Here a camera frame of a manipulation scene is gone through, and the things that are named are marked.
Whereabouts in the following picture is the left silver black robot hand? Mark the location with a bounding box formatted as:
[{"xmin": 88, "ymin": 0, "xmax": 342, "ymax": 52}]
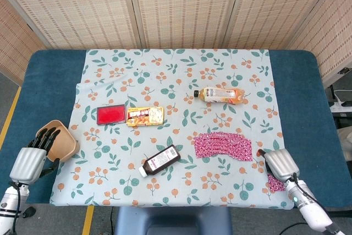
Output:
[{"xmin": 9, "ymin": 127, "xmax": 61, "ymax": 186}]

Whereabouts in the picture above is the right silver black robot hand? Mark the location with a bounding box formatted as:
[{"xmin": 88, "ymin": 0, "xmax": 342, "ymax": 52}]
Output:
[{"xmin": 257, "ymin": 148, "xmax": 301, "ymax": 183}]

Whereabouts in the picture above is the brown paper bowl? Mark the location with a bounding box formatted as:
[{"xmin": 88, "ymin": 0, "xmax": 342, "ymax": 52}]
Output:
[{"xmin": 36, "ymin": 119, "xmax": 81, "ymax": 163}]

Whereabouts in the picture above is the black caster wheel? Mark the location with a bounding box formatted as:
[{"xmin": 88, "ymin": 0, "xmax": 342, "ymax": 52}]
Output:
[{"xmin": 22, "ymin": 206, "xmax": 37, "ymax": 220}]

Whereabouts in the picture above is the white power strip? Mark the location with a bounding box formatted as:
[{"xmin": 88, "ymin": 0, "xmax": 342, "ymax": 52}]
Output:
[{"xmin": 329, "ymin": 101, "xmax": 352, "ymax": 113}]

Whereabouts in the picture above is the orange drink plastic bottle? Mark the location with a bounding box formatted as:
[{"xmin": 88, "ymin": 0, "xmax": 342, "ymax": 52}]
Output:
[{"xmin": 192, "ymin": 86, "xmax": 245, "ymax": 106}]

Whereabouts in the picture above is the red ink pad case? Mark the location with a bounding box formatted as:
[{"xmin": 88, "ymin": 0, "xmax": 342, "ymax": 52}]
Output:
[{"xmin": 96, "ymin": 104, "xmax": 127, "ymax": 125}]

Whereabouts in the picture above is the floral leaf print tablecloth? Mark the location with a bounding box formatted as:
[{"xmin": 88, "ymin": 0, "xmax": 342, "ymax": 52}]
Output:
[{"xmin": 49, "ymin": 48, "xmax": 295, "ymax": 210}]

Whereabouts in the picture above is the brown medicine bottle white cap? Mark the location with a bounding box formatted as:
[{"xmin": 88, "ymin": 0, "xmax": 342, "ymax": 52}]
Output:
[{"xmin": 138, "ymin": 144, "xmax": 182, "ymax": 178}]

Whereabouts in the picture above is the woven bamboo screen panel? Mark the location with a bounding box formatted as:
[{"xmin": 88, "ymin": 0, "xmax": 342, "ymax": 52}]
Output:
[
  {"xmin": 125, "ymin": 0, "xmax": 245, "ymax": 50},
  {"xmin": 0, "ymin": 0, "xmax": 48, "ymax": 86},
  {"xmin": 288, "ymin": 0, "xmax": 352, "ymax": 89},
  {"xmin": 222, "ymin": 0, "xmax": 342, "ymax": 51},
  {"xmin": 0, "ymin": 0, "xmax": 138, "ymax": 51}
]

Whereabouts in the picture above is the yellow snack box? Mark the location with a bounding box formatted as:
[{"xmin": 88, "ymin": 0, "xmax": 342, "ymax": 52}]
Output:
[{"xmin": 125, "ymin": 106, "xmax": 165, "ymax": 127}]

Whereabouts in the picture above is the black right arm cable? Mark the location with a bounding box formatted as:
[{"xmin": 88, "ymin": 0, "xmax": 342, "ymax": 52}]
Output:
[{"xmin": 291, "ymin": 173, "xmax": 331, "ymax": 219}]

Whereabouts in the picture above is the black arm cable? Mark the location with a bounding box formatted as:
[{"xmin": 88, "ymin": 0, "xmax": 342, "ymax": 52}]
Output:
[
  {"xmin": 291, "ymin": 173, "xmax": 331, "ymax": 219},
  {"xmin": 10, "ymin": 182, "xmax": 23, "ymax": 235}
]

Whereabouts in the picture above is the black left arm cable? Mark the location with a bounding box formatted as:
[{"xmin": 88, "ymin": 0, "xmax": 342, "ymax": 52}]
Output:
[{"xmin": 10, "ymin": 182, "xmax": 23, "ymax": 235}]

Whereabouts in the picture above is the black floor cable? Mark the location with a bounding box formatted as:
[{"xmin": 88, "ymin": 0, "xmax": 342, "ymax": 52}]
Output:
[{"xmin": 279, "ymin": 222, "xmax": 311, "ymax": 235}]

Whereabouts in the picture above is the white power cable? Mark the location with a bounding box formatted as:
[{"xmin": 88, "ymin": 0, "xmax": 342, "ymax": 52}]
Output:
[{"xmin": 331, "ymin": 88, "xmax": 352, "ymax": 103}]

